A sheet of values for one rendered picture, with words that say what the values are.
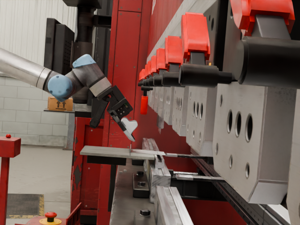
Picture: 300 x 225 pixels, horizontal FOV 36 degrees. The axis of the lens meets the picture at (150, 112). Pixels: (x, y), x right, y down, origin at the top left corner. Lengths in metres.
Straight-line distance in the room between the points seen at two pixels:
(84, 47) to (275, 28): 2.96
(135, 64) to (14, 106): 6.38
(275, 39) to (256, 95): 0.13
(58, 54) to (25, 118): 6.10
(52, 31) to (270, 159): 2.51
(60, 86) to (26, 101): 7.24
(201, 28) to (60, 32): 2.38
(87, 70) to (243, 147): 1.41
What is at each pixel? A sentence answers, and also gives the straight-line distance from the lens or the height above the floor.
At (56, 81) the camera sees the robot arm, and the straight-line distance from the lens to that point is 1.57.
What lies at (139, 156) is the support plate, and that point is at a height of 1.00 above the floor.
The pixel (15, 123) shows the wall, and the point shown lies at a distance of 8.85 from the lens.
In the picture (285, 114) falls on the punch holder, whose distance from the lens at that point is 0.28.
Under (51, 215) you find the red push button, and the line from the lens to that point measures 1.57.
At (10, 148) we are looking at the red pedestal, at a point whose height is 0.74.
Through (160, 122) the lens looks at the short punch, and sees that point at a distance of 1.68.
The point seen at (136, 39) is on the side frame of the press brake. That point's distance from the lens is 2.58.
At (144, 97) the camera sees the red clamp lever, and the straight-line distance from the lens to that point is 1.56.
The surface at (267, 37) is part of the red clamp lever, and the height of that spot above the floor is 1.27.
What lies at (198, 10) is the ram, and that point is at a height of 1.35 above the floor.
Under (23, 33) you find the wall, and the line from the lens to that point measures 8.84.
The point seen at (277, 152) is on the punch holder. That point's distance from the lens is 0.29.
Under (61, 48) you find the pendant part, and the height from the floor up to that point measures 1.43.
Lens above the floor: 1.24
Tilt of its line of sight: 3 degrees down
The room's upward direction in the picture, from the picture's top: 5 degrees clockwise
